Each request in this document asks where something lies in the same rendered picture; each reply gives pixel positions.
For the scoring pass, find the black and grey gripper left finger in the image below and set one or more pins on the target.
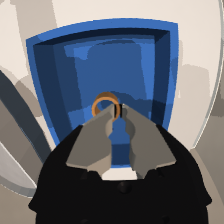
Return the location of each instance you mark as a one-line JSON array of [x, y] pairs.
[[86, 148]]

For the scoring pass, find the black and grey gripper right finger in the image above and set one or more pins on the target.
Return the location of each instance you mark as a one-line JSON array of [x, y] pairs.
[[153, 147]]

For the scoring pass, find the blue open-top crate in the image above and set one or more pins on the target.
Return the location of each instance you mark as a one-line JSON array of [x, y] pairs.
[[135, 59]]

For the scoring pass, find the grey round turntable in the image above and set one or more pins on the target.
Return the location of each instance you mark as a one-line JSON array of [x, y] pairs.
[[22, 138]]

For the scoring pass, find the bronze bushing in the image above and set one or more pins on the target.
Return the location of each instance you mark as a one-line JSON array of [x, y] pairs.
[[106, 96]]

